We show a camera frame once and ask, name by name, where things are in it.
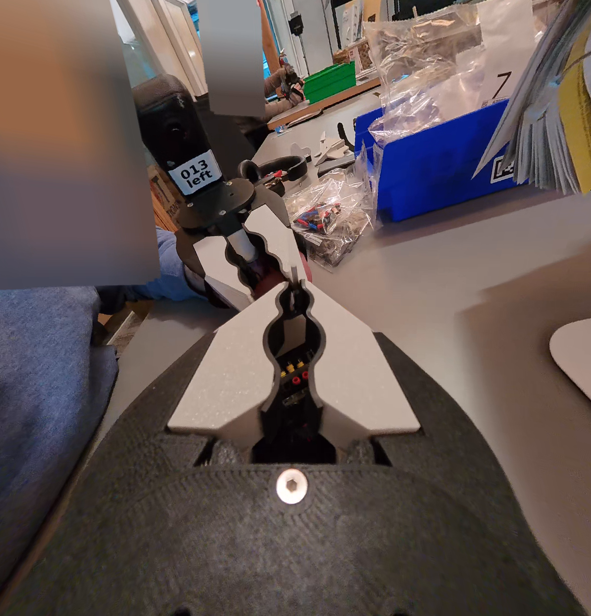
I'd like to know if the clear bag of lego parts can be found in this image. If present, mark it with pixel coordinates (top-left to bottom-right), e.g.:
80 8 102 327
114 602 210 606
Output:
283 175 375 269

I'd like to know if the white lego instruction booklet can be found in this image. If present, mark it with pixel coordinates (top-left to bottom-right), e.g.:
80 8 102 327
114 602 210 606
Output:
471 0 591 195

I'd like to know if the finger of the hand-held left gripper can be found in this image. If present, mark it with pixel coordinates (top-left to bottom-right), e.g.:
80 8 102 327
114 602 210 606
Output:
244 203 307 285
193 237 254 312

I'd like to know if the person's left forearm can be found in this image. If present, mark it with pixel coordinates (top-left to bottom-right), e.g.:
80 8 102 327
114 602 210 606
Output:
127 227 207 303

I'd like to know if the heap of clear plastic bags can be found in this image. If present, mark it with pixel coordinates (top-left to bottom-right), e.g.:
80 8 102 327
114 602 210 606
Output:
362 0 551 145

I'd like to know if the black orange lego model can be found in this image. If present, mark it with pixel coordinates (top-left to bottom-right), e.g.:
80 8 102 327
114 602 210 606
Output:
271 354 322 436

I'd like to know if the blue plastic bin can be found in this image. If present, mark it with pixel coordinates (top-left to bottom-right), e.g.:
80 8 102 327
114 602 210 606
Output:
354 98 534 223

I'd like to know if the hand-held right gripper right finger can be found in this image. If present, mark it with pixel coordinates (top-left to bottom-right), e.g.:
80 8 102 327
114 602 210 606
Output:
299 279 422 441

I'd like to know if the brown cardboard box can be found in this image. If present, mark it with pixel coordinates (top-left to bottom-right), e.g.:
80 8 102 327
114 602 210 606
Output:
152 165 182 233

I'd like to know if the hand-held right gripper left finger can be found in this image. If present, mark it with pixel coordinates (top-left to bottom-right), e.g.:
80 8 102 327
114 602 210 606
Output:
167 280 296 441

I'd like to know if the stack of green crates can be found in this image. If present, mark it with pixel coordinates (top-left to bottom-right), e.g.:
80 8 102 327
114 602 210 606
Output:
304 62 357 105

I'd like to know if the person's left hand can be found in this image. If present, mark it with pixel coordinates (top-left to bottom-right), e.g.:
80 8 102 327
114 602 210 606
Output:
252 251 314 300

